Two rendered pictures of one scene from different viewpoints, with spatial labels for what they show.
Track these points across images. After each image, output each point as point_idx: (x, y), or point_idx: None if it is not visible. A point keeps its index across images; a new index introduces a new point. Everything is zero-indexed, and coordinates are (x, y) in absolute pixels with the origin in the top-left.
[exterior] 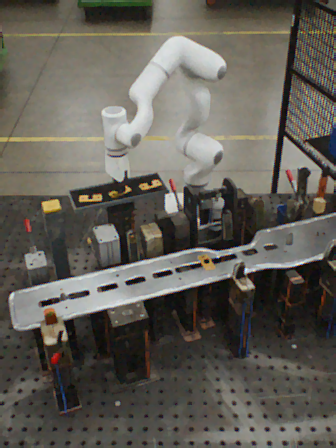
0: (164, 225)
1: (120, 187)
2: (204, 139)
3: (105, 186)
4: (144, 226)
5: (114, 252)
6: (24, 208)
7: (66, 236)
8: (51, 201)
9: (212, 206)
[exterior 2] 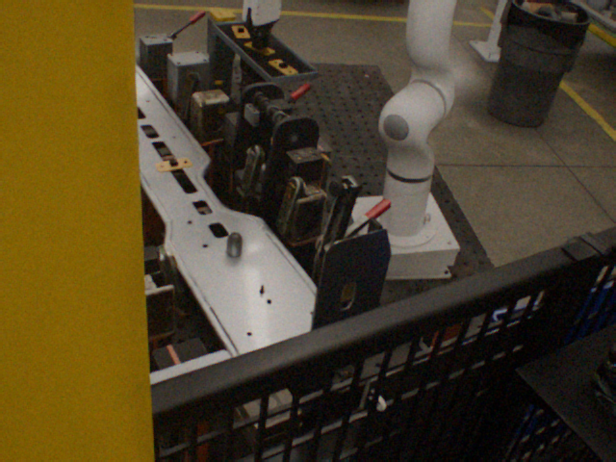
0: (231, 112)
1: (253, 37)
2: (411, 91)
3: (271, 40)
4: (218, 91)
5: (173, 83)
6: (373, 108)
7: (327, 141)
8: (230, 13)
9: (252, 124)
